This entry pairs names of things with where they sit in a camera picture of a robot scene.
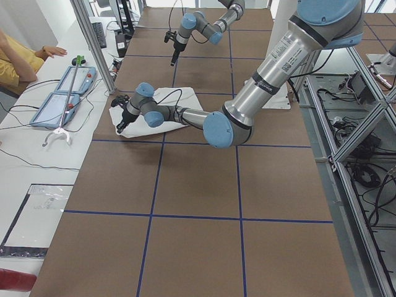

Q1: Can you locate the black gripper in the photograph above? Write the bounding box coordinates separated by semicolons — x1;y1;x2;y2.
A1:
170;39;185;66
116;110;138;134

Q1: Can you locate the white long-sleeve printed shirt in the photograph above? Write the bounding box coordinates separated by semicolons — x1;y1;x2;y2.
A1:
110;86;205;139

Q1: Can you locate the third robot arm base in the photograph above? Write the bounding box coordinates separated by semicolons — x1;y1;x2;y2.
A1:
366;44;395;75

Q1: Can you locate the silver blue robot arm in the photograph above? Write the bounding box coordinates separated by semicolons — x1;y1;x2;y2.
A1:
164;0;245;66
116;1;365;148

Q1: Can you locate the far blue teach pendant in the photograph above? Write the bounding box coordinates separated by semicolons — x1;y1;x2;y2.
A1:
55;66;97;95

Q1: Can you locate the blue teach pendant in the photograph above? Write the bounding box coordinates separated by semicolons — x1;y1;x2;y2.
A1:
29;92;80;129
55;66;97;95

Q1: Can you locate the near blue teach pendant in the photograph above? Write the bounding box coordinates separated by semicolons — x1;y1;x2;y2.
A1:
29;92;80;129

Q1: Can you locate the black computer mouse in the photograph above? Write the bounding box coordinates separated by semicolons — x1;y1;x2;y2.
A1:
72;56;82;66

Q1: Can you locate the black keyboard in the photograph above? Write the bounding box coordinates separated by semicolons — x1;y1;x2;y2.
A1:
91;22;107;48

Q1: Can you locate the person in yellow shirt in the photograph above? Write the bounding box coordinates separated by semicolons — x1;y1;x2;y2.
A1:
1;30;67;95

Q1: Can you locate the clear plastic bag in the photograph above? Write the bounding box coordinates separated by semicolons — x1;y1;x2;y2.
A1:
1;183;73;259

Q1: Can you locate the red fire extinguisher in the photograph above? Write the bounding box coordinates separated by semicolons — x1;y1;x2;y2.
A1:
1;269;37;292

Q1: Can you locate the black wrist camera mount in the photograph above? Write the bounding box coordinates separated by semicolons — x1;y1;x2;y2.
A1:
111;95;130;109
164;30;177;43

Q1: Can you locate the green-handled reacher grabber tool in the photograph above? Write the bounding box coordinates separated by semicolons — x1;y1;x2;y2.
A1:
42;55;85;147

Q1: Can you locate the aluminium frame post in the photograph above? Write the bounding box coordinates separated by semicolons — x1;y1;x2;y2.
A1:
70;0;116;95

